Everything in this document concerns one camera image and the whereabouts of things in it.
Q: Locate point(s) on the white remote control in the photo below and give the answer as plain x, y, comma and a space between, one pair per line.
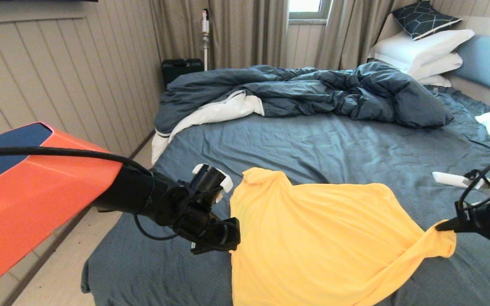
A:
449, 179

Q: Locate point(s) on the grey framed window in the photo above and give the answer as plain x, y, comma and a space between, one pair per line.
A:
306, 6

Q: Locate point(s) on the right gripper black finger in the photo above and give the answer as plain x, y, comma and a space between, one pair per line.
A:
461, 222
460, 229

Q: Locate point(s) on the dark patterned cushion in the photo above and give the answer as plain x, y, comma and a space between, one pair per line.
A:
423, 19

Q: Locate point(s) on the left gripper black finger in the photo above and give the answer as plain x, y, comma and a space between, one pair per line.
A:
230, 233
211, 249

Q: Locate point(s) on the beige window curtain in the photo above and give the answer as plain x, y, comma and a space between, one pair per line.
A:
347, 32
245, 32

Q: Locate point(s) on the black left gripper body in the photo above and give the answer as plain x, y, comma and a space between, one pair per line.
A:
196, 221

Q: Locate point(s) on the dark blue duvet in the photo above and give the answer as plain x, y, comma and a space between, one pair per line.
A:
313, 87

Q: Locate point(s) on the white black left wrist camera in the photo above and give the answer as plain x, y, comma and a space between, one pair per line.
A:
211, 180

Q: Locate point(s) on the dark green hard case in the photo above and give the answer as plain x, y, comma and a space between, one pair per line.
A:
181, 68

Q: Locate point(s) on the bed with blue sheet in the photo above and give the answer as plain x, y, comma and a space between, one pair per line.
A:
313, 140

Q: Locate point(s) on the yellow polo shirt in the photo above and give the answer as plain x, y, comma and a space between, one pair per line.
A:
313, 238

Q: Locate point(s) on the dark wall television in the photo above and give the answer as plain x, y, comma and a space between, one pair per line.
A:
36, 1

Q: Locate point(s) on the white stick vacuum cleaner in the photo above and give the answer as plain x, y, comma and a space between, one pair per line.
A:
205, 26

